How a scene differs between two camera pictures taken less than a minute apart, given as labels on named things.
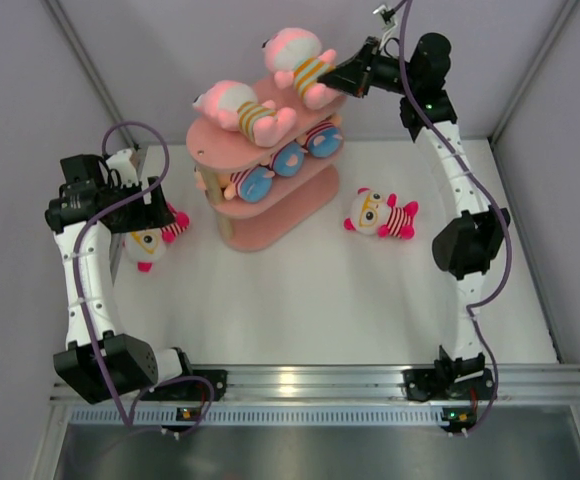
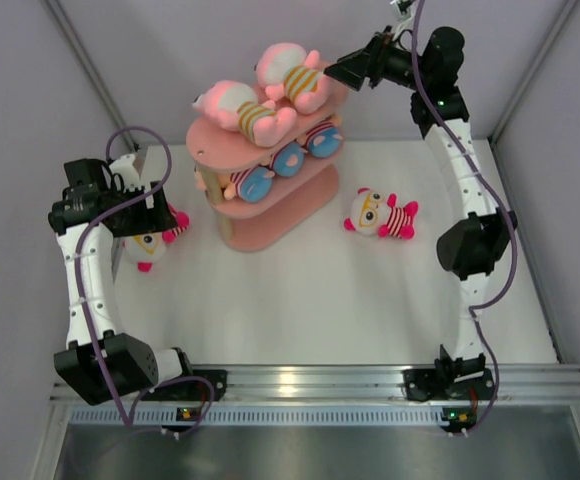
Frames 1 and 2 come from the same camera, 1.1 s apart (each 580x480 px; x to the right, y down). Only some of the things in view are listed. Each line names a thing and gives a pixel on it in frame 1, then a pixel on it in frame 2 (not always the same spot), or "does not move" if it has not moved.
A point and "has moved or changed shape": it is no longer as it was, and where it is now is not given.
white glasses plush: x=375 y=213 does not move
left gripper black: x=148 y=216 does not move
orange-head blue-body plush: x=323 y=139 does not move
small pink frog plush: x=297 y=57 has moved or changed shape
